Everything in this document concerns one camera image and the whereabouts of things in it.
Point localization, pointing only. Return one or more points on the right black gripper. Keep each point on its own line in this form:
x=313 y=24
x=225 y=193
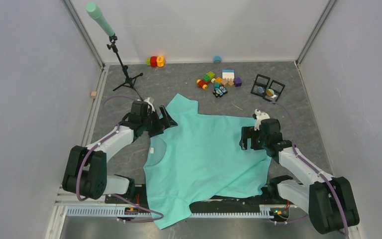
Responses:
x=248 y=132

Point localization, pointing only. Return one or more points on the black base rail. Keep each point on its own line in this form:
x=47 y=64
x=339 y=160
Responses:
x=216 y=204

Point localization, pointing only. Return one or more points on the black tripod stand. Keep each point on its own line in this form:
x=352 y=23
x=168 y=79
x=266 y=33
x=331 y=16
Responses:
x=129 y=82

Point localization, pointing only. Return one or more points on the red orange green toy rings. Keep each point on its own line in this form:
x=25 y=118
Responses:
x=155 y=61

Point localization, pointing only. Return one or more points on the blue round toy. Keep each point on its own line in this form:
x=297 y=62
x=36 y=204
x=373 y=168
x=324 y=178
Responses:
x=217 y=59

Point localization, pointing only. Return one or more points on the white cable duct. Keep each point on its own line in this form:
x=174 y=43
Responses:
x=121 y=212

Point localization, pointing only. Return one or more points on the right black display case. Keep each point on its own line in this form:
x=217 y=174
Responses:
x=278 y=87

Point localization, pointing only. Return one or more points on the colourful toy brick train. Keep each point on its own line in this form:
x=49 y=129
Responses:
x=207 y=79

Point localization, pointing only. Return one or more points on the green microphone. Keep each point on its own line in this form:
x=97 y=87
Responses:
x=96 y=14

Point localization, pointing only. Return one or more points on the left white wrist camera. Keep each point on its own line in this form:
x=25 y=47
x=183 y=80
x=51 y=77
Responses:
x=149 y=101

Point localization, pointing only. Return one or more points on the black display case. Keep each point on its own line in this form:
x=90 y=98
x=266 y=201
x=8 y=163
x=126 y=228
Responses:
x=278 y=87
x=260 y=81

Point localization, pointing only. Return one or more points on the small wooden cube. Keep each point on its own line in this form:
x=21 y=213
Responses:
x=93 y=94

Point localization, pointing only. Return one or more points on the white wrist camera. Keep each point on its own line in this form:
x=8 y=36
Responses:
x=259 y=116
x=149 y=101

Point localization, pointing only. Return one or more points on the blue white block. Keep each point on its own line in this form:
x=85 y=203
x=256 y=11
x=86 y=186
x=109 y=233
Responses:
x=228 y=74

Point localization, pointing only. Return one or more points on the black owl toy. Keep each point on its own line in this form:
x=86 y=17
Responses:
x=220 y=91

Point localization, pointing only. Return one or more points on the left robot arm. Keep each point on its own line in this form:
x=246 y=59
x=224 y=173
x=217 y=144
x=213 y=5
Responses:
x=86 y=171

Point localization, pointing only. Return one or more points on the small tan wooden blocks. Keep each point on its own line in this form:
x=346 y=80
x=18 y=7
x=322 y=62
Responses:
x=227 y=83

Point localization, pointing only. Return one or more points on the yellow landscape brooch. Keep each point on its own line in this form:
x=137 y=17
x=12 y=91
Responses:
x=270 y=93

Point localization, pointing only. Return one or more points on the left black display case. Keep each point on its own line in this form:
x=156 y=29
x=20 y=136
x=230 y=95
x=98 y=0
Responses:
x=260 y=81

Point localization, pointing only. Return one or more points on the teal t-shirt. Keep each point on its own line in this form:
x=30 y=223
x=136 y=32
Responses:
x=198 y=159

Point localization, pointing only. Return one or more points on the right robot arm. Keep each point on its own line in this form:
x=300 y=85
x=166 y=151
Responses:
x=328 y=200

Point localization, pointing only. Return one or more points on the purple cube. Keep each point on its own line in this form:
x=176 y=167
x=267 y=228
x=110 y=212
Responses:
x=237 y=82

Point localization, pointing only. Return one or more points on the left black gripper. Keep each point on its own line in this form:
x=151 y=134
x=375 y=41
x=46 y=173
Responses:
x=166 y=122

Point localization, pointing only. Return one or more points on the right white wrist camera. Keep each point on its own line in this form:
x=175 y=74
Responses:
x=259 y=116

